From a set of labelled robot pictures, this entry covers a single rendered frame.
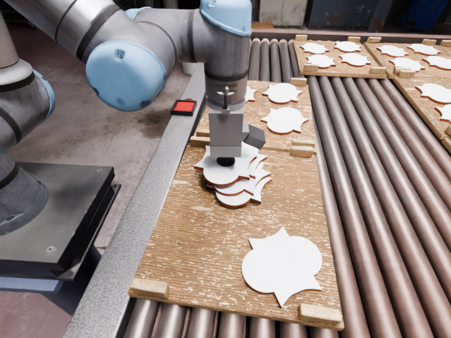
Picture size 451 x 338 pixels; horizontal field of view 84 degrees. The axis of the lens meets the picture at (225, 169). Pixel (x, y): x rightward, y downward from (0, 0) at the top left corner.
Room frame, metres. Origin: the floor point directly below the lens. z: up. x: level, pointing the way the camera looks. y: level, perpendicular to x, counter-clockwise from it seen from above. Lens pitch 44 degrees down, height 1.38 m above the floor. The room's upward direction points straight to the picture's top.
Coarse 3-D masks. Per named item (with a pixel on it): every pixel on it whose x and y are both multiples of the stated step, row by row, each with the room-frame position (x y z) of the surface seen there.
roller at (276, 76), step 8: (272, 40) 1.49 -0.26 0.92; (272, 48) 1.38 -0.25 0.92; (272, 56) 1.27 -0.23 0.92; (272, 64) 1.17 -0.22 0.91; (272, 72) 1.09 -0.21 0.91; (280, 72) 1.09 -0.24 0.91; (272, 80) 1.01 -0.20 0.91; (280, 80) 1.00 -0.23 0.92; (280, 328) 0.11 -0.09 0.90; (288, 328) 0.11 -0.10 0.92; (296, 328) 0.11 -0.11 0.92; (304, 328) 0.11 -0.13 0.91; (280, 336) 0.10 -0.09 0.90; (288, 336) 0.10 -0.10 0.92; (296, 336) 0.10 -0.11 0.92; (304, 336) 0.10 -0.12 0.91
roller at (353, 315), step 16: (288, 48) 1.47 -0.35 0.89; (320, 144) 0.58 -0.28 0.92; (320, 160) 0.50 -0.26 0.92; (320, 176) 0.44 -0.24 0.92; (336, 208) 0.35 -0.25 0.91; (336, 224) 0.30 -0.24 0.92; (336, 240) 0.26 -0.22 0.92; (336, 256) 0.23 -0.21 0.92; (336, 272) 0.20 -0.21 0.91; (352, 272) 0.20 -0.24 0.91; (352, 288) 0.17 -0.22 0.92; (352, 304) 0.14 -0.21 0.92; (352, 320) 0.12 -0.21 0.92; (352, 336) 0.10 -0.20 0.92; (368, 336) 0.10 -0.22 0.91
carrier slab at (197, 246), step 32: (192, 160) 0.48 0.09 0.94; (288, 160) 0.48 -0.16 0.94; (192, 192) 0.37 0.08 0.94; (288, 192) 0.37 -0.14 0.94; (320, 192) 0.37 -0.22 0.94; (160, 224) 0.29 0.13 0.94; (192, 224) 0.29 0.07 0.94; (224, 224) 0.29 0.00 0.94; (256, 224) 0.29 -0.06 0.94; (288, 224) 0.29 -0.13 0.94; (320, 224) 0.29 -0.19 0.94; (160, 256) 0.22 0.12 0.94; (192, 256) 0.22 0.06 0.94; (224, 256) 0.22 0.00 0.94; (192, 288) 0.16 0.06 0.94; (224, 288) 0.16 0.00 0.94; (288, 320) 0.12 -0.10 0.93
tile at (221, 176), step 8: (208, 152) 0.45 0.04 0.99; (208, 160) 0.43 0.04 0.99; (216, 160) 0.43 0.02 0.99; (240, 160) 0.43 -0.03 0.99; (248, 160) 0.43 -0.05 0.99; (200, 168) 0.41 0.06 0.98; (208, 168) 0.40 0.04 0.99; (216, 168) 0.40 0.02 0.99; (224, 168) 0.40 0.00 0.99; (232, 168) 0.40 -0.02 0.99; (240, 168) 0.40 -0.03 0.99; (208, 176) 0.37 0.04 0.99; (216, 176) 0.37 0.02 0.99; (224, 176) 0.37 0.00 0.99; (232, 176) 0.37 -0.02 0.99; (240, 176) 0.38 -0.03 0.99; (248, 176) 0.37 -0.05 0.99; (216, 184) 0.35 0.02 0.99; (224, 184) 0.35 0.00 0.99
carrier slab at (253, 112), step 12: (252, 84) 0.92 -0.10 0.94; (264, 84) 0.92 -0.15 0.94; (264, 96) 0.83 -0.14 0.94; (300, 96) 0.83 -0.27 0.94; (252, 108) 0.75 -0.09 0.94; (264, 108) 0.75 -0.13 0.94; (276, 108) 0.75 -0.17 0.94; (300, 108) 0.75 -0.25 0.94; (204, 120) 0.67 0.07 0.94; (252, 120) 0.67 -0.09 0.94; (312, 120) 0.67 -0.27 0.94; (264, 132) 0.61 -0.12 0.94; (312, 132) 0.61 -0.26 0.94; (264, 144) 0.55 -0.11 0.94; (276, 144) 0.55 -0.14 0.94; (288, 144) 0.55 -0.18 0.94
